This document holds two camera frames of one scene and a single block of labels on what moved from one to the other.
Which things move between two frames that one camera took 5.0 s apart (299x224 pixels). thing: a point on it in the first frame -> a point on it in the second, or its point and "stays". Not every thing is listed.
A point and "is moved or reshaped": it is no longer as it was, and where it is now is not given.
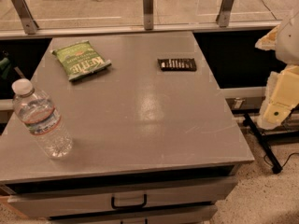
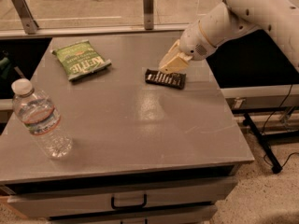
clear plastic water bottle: [42, 119] stays
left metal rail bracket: [24, 14] stays
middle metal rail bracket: [148, 8] stays
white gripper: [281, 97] -> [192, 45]
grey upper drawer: [66, 198] stays
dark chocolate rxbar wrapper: [179, 64] is moved or reshaped
